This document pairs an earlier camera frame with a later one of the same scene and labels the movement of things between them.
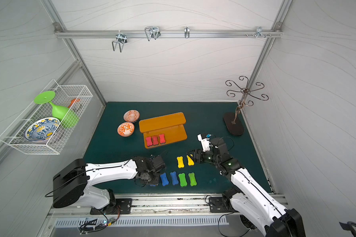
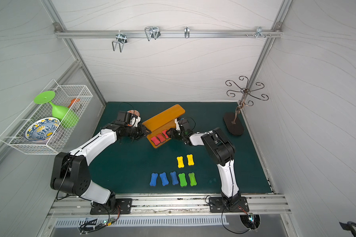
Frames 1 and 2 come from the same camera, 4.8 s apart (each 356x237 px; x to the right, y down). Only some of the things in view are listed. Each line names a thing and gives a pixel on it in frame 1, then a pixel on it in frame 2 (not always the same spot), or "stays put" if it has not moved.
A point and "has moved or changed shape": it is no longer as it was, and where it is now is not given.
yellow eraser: [180, 162] stays put
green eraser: [192, 179] stays put
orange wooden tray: [171, 126] has moved or changed shape
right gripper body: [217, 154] to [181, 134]
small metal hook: [187, 31] stays put
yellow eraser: [190, 161] stays put
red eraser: [162, 138] has moved or changed shape
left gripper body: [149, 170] to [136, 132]
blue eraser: [164, 179] stays put
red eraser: [155, 139] to [161, 138]
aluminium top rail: [118, 35] stays put
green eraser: [183, 180] stays put
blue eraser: [174, 177] stays put
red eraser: [149, 140] to [155, 140]
